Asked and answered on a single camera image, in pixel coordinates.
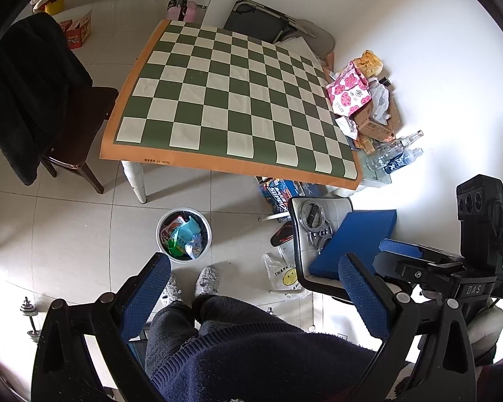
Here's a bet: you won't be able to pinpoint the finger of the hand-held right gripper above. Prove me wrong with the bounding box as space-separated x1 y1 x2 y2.
379 238 464 265
372 255 466 291

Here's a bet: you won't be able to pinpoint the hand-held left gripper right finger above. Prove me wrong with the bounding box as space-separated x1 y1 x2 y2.
338 252 479 402

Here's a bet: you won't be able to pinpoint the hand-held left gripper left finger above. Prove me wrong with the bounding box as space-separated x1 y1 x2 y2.
31 252 172 402

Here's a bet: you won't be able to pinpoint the white trash bin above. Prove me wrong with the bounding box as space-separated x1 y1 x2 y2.
156 208 213 264

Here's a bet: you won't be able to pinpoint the person's right forearm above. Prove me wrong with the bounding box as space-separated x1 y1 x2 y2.
465 306 503 402

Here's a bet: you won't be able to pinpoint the grey fuzzy slipper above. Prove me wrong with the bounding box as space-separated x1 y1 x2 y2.
161 274 184 308
194 265 220 298

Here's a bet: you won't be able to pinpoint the blue cushion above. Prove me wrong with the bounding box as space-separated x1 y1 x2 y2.
309 210 397 279

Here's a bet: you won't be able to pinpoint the white chair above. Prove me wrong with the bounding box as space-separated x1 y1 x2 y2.
287 196 397 302

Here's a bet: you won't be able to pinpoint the light blue snack wrapper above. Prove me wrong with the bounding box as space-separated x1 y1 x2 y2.
174 216 203 260

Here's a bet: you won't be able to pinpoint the smiley plastic bag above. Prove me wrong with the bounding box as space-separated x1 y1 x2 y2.
263 251 315 300

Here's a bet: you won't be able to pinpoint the blue label plastic bottle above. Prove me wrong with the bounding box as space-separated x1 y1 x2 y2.
383 147 424 175

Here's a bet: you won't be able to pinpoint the metal rings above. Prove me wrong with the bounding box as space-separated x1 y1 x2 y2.
298 199 334 256

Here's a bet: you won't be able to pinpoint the clear glass bottle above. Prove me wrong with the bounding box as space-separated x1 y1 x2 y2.
375 130 425 155

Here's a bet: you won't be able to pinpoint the black flip flop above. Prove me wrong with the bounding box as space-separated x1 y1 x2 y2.
270 223 294 247

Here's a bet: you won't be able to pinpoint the dumbbell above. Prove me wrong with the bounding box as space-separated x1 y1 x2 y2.
20 296 40 344

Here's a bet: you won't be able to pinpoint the brown cardboard box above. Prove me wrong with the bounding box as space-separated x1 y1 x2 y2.
352 100 401 143

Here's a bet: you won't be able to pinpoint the person's navy sweater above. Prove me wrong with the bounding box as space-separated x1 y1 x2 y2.
149 329 407 402

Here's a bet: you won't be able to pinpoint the blue printed box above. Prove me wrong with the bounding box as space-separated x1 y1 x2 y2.
259 177 302 215

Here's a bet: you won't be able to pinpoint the crumpled white paper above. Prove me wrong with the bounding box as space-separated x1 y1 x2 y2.
367 77 392 124

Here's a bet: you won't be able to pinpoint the pink flower tissue pack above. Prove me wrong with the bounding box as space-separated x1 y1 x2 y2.
326 61 374 117

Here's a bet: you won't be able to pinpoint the dark wooden chair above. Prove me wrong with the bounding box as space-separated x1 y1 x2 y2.
40 86 120 195

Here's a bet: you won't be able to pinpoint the yellow snack bag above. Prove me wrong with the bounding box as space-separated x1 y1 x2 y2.
354 50 383 77

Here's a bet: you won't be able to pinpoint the green checkered tablecloth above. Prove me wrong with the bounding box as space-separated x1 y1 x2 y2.
100 19 363 191

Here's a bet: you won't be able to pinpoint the black jacket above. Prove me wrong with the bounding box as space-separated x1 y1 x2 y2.
0 12 94 187

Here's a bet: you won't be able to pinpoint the folded black chair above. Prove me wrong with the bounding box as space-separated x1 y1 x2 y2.
223 0 309 45

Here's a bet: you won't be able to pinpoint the red printed cardboard box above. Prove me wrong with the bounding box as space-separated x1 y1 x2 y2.
60 8 94 49

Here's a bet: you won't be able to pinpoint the pink container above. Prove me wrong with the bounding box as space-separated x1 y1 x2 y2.
166 0 198 21

